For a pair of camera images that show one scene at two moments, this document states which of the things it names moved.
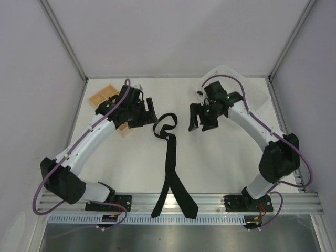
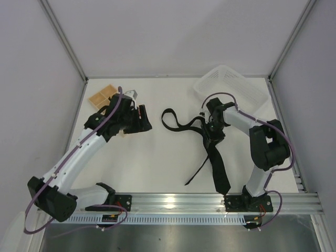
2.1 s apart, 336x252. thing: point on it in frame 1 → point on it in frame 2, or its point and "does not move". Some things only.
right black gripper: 202,115 → 212,135
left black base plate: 125,200 does not move
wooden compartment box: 102,96 does not move
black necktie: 171,184 → 196,125
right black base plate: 246,203 does not move
